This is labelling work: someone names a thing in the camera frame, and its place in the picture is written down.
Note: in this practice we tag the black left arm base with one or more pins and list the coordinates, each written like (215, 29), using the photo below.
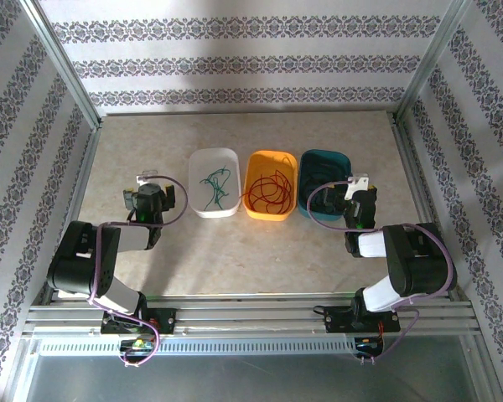
(163, 322)

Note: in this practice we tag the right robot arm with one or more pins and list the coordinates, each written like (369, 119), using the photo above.
(411, 259)

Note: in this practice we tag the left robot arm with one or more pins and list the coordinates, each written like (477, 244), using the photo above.
(79, 259)

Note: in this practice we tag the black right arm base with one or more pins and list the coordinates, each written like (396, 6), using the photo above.
(339, 320)

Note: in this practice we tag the teal plastic bin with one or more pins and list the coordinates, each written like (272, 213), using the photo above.
(323, 163)

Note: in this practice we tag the white plastic bin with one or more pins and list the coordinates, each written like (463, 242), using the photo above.
(209, 161)

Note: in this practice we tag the orange plastic bin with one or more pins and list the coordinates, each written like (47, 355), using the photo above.
(268, 167)

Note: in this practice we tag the grey metal panel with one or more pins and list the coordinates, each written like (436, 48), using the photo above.
(251, 381)

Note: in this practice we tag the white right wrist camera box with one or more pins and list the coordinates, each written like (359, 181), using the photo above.
(357, 184)

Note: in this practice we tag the aluminium frame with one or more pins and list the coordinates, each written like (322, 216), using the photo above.
(251, 312)

